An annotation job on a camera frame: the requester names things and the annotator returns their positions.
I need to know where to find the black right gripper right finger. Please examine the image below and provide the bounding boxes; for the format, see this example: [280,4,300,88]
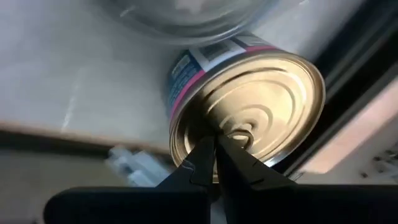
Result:
[216,134,398,224]

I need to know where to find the gold-lidded pink blue can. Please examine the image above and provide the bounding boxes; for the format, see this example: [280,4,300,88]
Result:
[166,33,326,175]

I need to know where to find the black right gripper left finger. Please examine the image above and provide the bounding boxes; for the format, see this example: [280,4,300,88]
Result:
[43,134,216,224]

